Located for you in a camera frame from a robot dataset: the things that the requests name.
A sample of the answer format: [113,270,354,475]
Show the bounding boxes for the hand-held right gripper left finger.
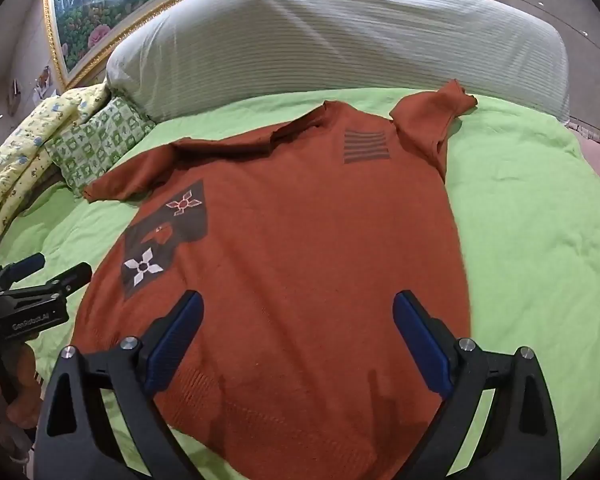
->
[32,290,204,480]

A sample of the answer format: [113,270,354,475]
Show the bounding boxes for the yellow printed quilt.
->
[0,82,113,238]

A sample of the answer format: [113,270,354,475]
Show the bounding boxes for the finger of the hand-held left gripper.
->
[0,253,46,287]
[39,261,94,298]

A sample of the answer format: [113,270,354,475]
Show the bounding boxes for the green patterned pillow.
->
[45,95,157,198]

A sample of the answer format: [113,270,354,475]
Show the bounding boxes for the green bed sheet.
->
[0,85,600,480]

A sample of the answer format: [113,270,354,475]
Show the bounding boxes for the orange printed t-shirt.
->
[72,79,478,480]

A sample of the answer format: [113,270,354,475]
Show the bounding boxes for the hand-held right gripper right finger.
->
[392,290,563,480]

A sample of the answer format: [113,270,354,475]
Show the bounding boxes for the person's left hand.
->
[0,342,45,431]

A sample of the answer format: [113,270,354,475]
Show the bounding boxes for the gold framed landscape painting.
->
[42,0,496,96]

